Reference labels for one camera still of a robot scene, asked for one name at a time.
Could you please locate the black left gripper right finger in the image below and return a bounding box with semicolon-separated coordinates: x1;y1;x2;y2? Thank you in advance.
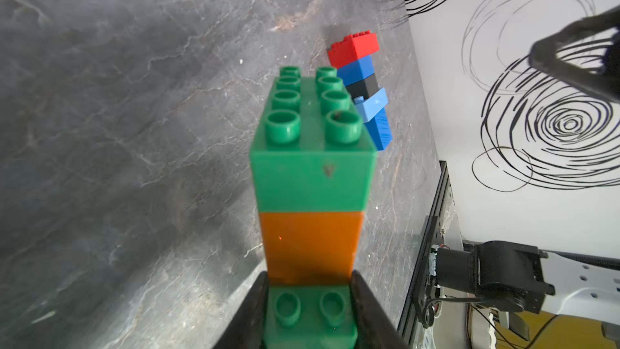
350;270;408;349

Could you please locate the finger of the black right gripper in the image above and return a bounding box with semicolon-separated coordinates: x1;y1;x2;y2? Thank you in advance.
527;4;620;103

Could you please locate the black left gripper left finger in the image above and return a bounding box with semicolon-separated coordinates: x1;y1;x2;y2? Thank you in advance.
214;271;269;349

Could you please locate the orange lego brick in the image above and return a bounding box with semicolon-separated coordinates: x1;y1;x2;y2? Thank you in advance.
259;212;364;285

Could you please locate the dark blue lego brick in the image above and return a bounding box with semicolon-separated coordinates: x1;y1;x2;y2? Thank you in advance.
364;108;392;151

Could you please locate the black square lego brick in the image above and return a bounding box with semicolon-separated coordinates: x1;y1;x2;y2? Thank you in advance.
346;74;380;100

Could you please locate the dark green long lego brick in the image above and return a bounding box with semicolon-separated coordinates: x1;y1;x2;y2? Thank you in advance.
250;66;378;213

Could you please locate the blue square lego brick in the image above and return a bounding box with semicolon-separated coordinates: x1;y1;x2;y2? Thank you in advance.
337;56;375;87

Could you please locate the light blue long lego brick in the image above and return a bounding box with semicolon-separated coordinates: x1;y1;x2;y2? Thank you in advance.
354;88;388;123

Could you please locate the red long lego brick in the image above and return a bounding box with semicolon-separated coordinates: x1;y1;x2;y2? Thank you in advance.
328;31;379;69

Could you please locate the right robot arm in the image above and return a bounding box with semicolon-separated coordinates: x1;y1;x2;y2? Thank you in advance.
428;8;619;325

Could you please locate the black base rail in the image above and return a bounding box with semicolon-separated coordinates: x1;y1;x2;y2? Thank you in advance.
397;161;463;348

